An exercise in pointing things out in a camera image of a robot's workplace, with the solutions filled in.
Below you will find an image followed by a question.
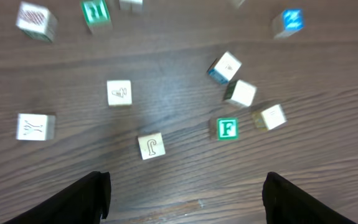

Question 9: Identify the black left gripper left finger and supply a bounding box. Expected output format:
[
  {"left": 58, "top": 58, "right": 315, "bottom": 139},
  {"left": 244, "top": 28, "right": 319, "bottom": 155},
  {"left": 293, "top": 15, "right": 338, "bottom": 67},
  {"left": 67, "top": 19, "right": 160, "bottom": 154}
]
[{"left": 8, "top": 171, "right": 111, "bottom": 224}]

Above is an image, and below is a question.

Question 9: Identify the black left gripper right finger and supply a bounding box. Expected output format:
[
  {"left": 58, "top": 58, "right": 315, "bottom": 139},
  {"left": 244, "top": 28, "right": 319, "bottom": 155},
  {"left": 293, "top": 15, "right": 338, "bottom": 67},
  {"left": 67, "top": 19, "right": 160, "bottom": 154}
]
[{"left": 262, "top": 172, "right": 356, "bottom": 224}]

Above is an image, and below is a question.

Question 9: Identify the wooden block hook drawing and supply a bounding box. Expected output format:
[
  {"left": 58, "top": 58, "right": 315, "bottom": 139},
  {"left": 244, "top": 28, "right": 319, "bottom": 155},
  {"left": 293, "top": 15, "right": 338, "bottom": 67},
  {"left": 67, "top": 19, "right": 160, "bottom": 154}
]
[{"left": 138, "top": 133, "right": 166, "bottom": 160}]

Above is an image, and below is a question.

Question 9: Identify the wooden block red U side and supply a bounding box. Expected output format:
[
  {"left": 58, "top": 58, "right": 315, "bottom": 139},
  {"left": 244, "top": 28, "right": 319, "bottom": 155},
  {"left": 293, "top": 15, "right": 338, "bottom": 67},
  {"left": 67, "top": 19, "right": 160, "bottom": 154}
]
[{"left": 16, "top": 113, "right": 56, "bottom": 141}]

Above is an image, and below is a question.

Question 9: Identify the wooden block acorn drawing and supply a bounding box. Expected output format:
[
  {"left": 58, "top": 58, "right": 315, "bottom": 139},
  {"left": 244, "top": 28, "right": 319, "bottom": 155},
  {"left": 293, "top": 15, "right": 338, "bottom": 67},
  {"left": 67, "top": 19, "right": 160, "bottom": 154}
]
[{"left": 252, "top": 104, "right": 287, "bottom": 131}]

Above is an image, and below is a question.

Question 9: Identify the green F wooden block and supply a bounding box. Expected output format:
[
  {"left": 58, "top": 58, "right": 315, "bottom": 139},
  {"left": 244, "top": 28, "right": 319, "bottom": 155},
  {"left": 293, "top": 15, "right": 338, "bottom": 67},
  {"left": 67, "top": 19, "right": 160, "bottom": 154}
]
[{"left": 209, "top": 117, "right": 239, "bottom": 141}]

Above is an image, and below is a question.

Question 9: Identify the wooden block yellow side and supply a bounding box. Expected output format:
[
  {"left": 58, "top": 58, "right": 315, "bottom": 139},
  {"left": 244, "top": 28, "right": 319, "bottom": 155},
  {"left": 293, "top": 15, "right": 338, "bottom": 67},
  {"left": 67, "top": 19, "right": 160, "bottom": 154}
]
[{"left": 106, "top": 80, "right": 132, "bottom": 106}]

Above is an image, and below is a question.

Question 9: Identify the wooden block blue edge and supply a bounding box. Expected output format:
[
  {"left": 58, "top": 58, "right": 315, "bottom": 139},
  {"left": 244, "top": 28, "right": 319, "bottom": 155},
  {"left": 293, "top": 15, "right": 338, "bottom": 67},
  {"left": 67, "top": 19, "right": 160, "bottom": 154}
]
[{"left": 207, "top": 51, "right": 242, "bottom": 84}]

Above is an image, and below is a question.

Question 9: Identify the blue P wooden block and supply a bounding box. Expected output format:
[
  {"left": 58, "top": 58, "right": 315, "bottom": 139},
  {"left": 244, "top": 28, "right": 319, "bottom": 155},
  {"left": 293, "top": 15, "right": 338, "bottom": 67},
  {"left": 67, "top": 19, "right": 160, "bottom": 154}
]
[{"left": 271, "top": 9, "right": 304, "bottom": 39}]

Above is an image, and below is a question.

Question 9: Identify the wooden block green B side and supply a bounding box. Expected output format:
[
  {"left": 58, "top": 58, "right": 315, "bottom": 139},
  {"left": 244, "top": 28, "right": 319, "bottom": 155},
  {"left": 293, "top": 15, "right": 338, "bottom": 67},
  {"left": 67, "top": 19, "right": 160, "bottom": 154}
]
[{"left": 16, "top": 1, "right": 58, "bottom": 42}]

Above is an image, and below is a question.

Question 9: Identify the green R wooden block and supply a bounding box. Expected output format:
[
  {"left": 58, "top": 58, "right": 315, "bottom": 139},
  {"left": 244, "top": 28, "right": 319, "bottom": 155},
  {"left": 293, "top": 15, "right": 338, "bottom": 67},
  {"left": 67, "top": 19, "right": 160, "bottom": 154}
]
[{"left": 80, "top": 0, "right": 113, "bottom": 34}]

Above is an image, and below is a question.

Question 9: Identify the wooden block blue side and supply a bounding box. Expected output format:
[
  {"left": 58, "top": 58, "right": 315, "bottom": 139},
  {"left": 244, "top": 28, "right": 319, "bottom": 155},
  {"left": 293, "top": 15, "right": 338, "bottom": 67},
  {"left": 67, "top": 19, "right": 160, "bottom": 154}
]
[{"left": 119, "top": 0, "right": 143, "bottom": 12}]

